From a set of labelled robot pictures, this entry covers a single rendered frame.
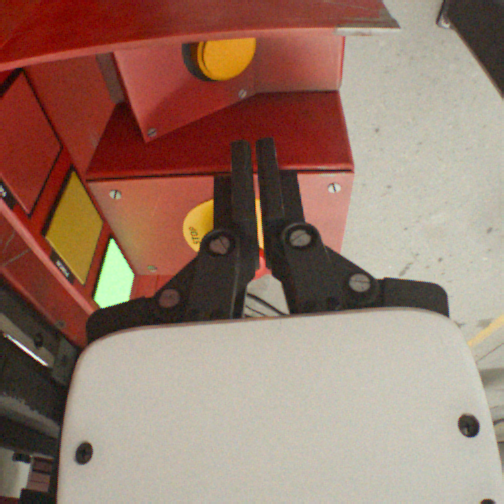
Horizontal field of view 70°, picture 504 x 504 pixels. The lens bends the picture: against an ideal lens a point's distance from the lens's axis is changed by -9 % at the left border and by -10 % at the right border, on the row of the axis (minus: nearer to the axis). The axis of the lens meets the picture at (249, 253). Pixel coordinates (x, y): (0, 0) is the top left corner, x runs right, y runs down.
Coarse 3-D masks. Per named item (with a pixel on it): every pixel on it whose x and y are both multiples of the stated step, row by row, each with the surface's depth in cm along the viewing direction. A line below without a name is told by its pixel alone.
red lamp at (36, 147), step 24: (24, 96) 16; (0, 120) 14; (24, 120) 16; (0, 144) 14; (24, 144) 16; (48, 144) 18; (0, 168) 14; (24, 168) 16; (48, 168) 18; (24, 192) 16
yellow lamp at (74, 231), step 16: (64, 192) 19; (80, 192) 21; (64, 208) 19; (80, 208) 21; (64, 224) 19; (80, 224) 21; (96, 224) 23; (48, 240) 18; (64, 240) 19; (80, 240) 21; (96, 240) 23; (64, 256) 19; (80, 256) 21; (80, 272) 21
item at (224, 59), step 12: (192, 48) 20; (204, 48) 20; (216, 48) 20; (228, 48) 21; (240, 48) 21; (252, 48) 21; (204, 60) 20; (216, 60) 21; (228, 60) 21; (240, 60) 22; (204, 72) 21; (216, 72) 21; (228, 72) 22; (240, 72) 23
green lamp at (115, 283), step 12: (108, 252) 25; (108, 264) 25; (120, 264) 27; (108, 276) 25; (120, 276) 27; (132, 276) 29; (108, 288) 25; (120, 288) 27; (96, 300) 23; (108, 300) 25; (120, 300) 26
